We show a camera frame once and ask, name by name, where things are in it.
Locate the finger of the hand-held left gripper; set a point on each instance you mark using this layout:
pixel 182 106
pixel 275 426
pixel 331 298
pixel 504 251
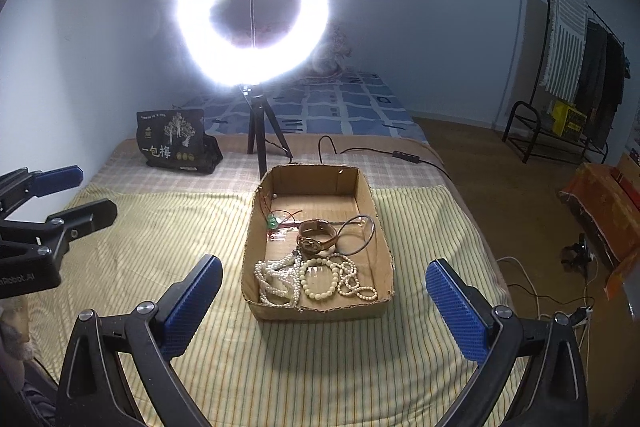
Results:
pixel 60 179
pixel 90 213

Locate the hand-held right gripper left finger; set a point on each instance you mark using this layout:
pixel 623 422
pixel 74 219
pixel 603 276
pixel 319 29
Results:
pixel 192 302

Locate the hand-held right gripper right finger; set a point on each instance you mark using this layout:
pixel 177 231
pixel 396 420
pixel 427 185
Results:
pixel 455 302

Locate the gold wrist watch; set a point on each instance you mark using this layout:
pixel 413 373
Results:
pixel 317 232

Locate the cardboard box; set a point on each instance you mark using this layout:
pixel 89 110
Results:
pixel 315 182

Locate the beige plaid blanket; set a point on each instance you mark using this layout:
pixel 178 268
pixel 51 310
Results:
pixel 125 172

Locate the black printed bag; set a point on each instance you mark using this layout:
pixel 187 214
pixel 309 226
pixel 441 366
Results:
pixel 175 137

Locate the power strip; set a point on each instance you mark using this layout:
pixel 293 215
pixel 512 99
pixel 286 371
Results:
pixel 582 316

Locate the yellow striped cloth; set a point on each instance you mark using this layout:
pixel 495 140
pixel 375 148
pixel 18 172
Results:
pixel 310 357

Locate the small black device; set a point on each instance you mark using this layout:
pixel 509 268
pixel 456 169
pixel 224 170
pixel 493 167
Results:
pixel 577 252

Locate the black tripod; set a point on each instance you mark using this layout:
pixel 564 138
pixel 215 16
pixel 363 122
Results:
pixel 257 117

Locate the black clothes rack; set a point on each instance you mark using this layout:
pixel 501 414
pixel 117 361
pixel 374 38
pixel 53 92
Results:
pixel 520 107

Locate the yellow box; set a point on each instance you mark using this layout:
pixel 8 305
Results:
pixel 567 119

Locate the blue patterned bedsheet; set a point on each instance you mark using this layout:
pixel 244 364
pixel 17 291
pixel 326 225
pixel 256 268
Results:
pixel 340 107

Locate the grey leaning panel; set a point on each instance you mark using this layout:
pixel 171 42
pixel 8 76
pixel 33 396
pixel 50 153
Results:
pixel 525 57

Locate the black garment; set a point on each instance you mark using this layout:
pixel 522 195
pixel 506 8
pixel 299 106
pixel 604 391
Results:
pixel 612 92

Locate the dark grey garment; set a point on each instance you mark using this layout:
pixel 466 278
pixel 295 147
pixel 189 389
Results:
pixel 590 67

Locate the striped towel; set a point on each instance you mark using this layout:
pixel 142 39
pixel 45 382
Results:
pixel 565 42

